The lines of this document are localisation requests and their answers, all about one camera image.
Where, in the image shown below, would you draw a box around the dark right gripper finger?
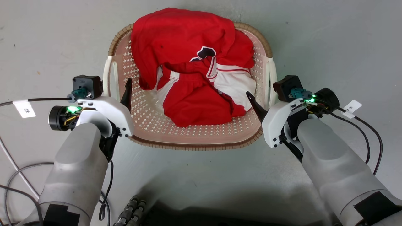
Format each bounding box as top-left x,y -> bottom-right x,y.
246,91 -> 269,123

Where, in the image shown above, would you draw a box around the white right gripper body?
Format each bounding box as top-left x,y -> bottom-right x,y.
262,99 -> 307,163

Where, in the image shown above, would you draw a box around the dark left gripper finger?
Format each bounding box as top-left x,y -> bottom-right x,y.
120,78 -> 133,112

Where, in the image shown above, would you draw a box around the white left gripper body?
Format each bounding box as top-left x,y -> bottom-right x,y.
77,96 -> 134,162

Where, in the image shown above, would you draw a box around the pink laundry basket brown rim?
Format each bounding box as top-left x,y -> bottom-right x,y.
103,21 -> 278,151

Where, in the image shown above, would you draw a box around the red and white shorts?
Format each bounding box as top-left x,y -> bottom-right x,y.
155,56 -> 257,128

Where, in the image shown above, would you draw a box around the red jersey with number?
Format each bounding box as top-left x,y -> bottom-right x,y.
130,8 -> 255,91

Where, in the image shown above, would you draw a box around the grey corrugated conduit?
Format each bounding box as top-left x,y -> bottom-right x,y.
113,195 -> 147,226

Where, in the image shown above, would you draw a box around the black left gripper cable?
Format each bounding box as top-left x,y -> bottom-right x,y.
0,97 -> 73,108

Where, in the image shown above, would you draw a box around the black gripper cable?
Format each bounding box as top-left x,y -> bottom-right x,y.
328,106 -> 384,176
0,97 -> 73,108

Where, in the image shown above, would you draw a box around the white right cable label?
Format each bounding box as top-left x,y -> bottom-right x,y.
340,100 -> 362,119

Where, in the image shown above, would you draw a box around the white cable label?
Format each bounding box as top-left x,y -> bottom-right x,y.
13,100 -> 36,119
340,100 -> 362,119

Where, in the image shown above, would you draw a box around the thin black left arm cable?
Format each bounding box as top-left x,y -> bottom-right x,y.
98,159 -> 114,221

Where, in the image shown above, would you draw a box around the white left cable label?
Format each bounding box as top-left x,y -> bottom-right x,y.
13,100 -> 36,119

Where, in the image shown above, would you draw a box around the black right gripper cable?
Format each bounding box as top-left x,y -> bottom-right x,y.
328,106 -> 384,176

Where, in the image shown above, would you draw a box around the grey floor cable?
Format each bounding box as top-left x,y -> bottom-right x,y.
4,162 -> 54,226

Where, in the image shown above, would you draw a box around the white floor cable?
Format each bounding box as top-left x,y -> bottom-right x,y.
0,137 -> 40,199

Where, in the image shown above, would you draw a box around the dark floor cable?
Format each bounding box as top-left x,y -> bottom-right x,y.
0,184 -> 43,226

